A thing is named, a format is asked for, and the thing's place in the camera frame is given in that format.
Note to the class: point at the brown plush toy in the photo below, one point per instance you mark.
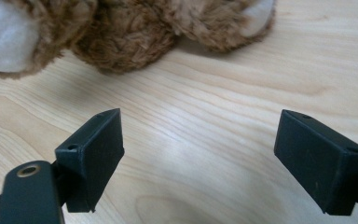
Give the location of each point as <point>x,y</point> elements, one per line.
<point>127,34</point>

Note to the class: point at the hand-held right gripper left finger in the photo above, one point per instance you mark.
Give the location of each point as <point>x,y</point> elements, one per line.
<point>90,161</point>

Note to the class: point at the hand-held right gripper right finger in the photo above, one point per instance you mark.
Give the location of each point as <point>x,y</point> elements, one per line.
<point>320,161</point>

